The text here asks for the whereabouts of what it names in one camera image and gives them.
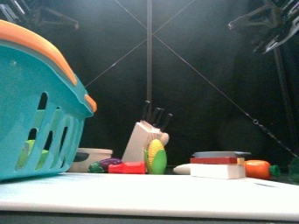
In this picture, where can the orange toy salmon sushi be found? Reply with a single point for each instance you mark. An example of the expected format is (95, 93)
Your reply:
(256, 169)

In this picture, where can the yellow toy food piece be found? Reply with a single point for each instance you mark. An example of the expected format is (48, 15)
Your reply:
(240, 160)

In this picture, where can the teal basket with orange rim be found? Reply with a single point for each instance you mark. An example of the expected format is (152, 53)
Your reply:
(23, 87)

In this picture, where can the yellow toy corn green husk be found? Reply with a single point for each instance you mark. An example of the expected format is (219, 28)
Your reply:
(155, 157)

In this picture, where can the small green toy piece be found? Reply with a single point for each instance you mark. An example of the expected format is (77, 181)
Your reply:
(275, 171)

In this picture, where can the red toy sushi slab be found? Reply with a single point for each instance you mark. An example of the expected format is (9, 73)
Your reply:
(214, 160)

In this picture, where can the red toy pepper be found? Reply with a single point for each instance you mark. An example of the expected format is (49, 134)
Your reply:
(128, 168)

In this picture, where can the white toy pot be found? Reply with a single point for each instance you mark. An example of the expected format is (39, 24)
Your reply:
(97, 159)

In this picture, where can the green toy vegetable in basket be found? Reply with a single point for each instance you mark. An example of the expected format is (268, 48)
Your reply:
(27, 153)

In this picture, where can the grey frame pole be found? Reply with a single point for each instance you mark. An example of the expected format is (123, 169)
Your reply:
(150, 52)

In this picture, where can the white toy rice block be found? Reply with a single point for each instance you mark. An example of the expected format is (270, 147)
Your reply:
(218, 171)

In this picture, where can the purple toy eggplant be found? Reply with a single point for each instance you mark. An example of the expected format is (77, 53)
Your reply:
(108, 163)

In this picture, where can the white knife block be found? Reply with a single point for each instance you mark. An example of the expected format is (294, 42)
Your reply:
(137, 145)

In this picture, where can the pale blue toy bowl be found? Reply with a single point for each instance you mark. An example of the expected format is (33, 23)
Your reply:
(222, 154)

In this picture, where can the white cutting board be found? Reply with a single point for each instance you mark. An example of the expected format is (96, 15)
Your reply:
(155, 195)

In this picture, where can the dark green toy piece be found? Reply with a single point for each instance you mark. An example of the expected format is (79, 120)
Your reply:
(294, 170)

